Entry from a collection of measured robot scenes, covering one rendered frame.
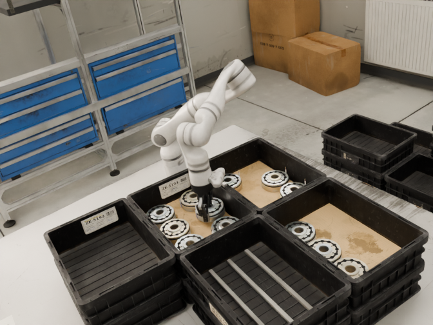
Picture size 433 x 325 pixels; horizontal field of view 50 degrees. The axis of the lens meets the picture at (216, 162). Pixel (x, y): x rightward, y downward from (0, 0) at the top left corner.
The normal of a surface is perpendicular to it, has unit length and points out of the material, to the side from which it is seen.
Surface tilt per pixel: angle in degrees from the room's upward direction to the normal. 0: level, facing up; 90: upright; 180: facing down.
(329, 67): 90
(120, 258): 0
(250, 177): 0
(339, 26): 90
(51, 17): 90
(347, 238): 0
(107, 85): 90
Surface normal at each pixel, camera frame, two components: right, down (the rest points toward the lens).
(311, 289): -0.14, -0.84
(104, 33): 0.61, 0.34
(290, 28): -0.71, 0.45
